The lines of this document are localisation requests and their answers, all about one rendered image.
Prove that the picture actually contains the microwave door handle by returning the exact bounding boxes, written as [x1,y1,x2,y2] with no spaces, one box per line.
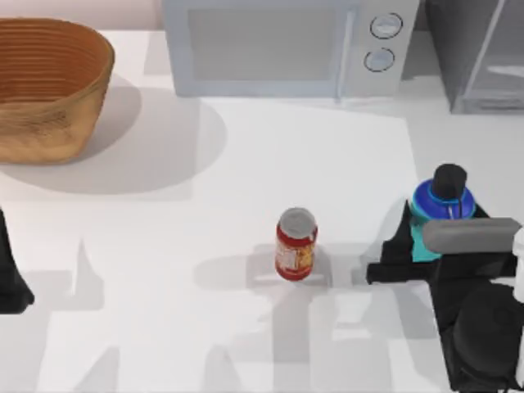
[337,11,355,99]

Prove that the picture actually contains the woven brown basket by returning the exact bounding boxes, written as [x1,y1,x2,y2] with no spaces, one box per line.
[0,17,116,166]

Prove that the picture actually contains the red jar with grey lid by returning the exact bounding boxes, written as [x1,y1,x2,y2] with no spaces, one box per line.
[274,206,319,283]

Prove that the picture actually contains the pale microwave oven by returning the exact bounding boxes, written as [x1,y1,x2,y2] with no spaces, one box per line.
[161,0,421,100]

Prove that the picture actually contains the microwave door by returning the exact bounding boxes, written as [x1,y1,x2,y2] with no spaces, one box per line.
[163,0,357,98]

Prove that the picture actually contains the blue bottle with black cap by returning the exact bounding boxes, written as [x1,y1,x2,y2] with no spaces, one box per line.
[409,163,478,264]

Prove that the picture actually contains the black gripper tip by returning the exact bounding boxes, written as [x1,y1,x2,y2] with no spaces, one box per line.
[0,208,36,316]

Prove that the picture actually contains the round microwave knob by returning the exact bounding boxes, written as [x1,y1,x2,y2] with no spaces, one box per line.
[363,47,397,74]
[369,11,404,39]

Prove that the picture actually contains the grey cabinet with dark inside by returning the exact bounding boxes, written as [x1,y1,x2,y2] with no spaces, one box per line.
[425,0,524,115]

